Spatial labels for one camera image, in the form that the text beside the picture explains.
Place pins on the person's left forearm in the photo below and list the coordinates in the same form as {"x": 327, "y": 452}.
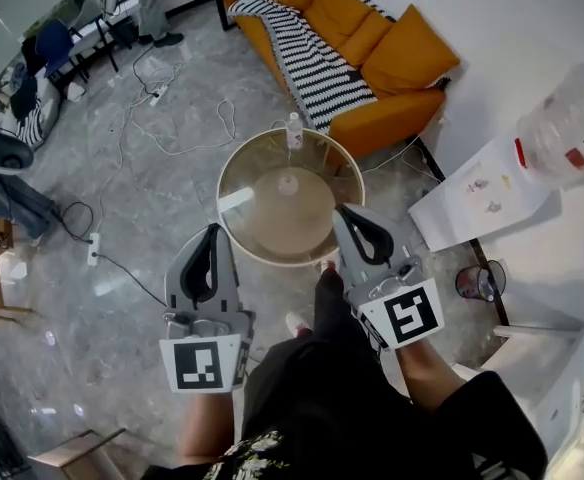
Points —
{"x": 207, "y": 428}

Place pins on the white cabinet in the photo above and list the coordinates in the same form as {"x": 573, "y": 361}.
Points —
{"x": 537, "y": 368}

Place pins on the large orange cushion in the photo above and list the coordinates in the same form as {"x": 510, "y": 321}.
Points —
{"x": 412, "y": 53}

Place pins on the clear labelled plastic bottle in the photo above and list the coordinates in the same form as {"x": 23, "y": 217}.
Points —
{"x": 295, "y": 133}

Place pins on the black round device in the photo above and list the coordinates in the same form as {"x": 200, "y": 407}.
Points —
{"x": 7, "y": 150}

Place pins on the person's left white shoe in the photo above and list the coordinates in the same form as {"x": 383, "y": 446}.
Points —
{"x": 298, "y": 324}

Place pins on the round glass side table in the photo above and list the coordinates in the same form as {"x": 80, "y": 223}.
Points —
{"x": 252, "y": 188}

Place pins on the grey bean bag with clothes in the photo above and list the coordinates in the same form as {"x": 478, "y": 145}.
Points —
{"x": 32, "y": 118}

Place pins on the white table black legs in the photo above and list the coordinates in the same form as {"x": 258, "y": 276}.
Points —
{"x": 99, "y": 25}

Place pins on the small round grey-white object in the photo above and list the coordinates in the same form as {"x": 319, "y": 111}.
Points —
{"x": 288, "y": 185}

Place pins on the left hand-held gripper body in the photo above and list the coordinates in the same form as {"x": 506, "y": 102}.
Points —
{"x": 199, "y": 365}

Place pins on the person's white shoe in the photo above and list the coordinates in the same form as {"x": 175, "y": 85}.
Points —
{"x": 328, "y": 266}
{"x": 298, "y": 324}

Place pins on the wooden grey chair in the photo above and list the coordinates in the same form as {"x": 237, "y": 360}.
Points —
{"x": 72, "y": 453}

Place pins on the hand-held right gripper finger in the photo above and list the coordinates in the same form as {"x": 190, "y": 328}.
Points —
{"x": 386, "y": 243}
{"x": 346, "y": 255}

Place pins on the black white striped blanket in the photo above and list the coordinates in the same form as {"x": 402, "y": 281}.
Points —
{"x": 312, "y": 63}

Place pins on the blue chair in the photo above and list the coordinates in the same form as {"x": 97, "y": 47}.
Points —
{"x": 57, "y": 43}

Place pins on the clear water jug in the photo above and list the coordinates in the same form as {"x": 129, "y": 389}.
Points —
{"x": 567, "y": 128}

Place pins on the orange sofa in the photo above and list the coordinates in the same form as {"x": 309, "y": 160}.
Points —
{"x": 397, "y": 113}

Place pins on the person's right forearm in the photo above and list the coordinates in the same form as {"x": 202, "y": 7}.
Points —
{"x": 429, "y": 378}

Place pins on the crumpled white paper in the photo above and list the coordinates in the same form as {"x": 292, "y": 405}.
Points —
{"x": 77, "y": 91}

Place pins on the person's right white shoe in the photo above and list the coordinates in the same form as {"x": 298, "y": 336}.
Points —
{"x": 328, "y": 266}

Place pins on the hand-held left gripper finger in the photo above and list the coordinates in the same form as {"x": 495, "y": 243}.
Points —
{"x": 176, "y": 280}
{"x": 228, "y": 278}

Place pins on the white water dispenser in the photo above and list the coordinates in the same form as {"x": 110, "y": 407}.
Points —
{"x": 482, "y": 203}

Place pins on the white power strip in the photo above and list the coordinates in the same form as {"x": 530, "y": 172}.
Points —
{"x": 158, "y": 95}
{"x": 94, "y": 248}

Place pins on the person's black clothed body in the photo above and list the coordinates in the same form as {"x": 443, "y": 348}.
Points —
{"x": 332, "y": 393}

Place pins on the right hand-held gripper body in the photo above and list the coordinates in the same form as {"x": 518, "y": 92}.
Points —
{"x": 409, "y": 315}

